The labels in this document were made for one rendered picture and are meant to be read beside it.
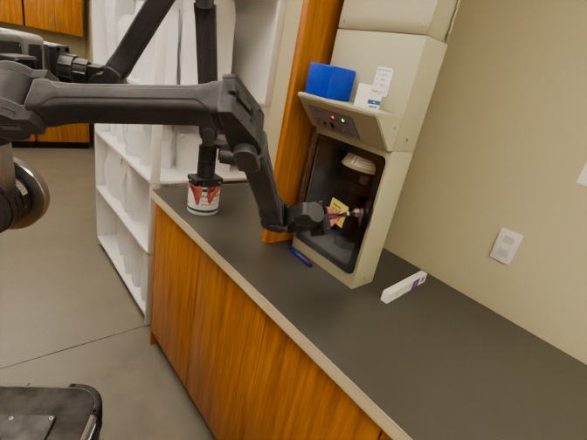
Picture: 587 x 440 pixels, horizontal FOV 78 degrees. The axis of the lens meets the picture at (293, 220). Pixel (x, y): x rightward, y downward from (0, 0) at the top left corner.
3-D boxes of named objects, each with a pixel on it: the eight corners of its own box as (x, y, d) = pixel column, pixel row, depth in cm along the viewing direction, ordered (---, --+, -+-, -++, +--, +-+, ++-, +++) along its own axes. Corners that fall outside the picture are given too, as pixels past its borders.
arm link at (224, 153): (205, 120, 116) (203, 127, 109) (241, 126, 118) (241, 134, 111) (203, 154, 122) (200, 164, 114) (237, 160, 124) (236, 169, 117)
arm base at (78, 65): (65, 89, 106) (63, 44, 101) (95, 94, 108) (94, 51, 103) (51, 92, 98) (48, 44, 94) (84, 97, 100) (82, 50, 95)
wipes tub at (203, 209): (209, 202, 165) (211, 171, 160) (223, 214, 157) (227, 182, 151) (182, 205, 157) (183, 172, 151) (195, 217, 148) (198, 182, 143)
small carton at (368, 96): (366, 106, 104) (371, 85, 102) (378, 110, 100) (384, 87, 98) (353, 105, 101) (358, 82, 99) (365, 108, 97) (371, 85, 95)
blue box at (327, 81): (327, 96, 118) (333, 66, 114) (348, 101, 111) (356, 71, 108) (304, 92, 111) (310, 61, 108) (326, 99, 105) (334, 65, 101)
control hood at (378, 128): (316, 125, 124) (322, 94, 120) (393, 152, 102) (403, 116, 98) (291, 123, 116) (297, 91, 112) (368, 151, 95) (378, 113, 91)
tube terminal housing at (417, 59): (334, 236, 158) (384, 44, 128) (395, 273, 136) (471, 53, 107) (291, 245, 141) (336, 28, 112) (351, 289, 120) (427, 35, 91)
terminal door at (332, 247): (294, 235, 139) (316, 131, 124) (352, 276, 118) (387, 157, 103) (293, 236, 138) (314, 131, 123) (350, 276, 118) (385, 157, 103)
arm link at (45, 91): (258, 63, 57) (253, 114, 53) (265, 118, 69) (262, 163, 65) (-20, 58, 58) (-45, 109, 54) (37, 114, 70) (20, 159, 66)
